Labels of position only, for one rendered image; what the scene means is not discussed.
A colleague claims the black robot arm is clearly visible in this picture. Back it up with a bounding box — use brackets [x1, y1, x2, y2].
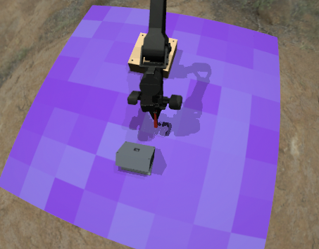
[139, 0, 172, 112]

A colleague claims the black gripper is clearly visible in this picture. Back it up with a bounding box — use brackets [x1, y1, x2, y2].
[127, 82, 183, 120]

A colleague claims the grey sloped panel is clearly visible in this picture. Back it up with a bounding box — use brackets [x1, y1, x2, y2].
[115, 141, 155, 175]

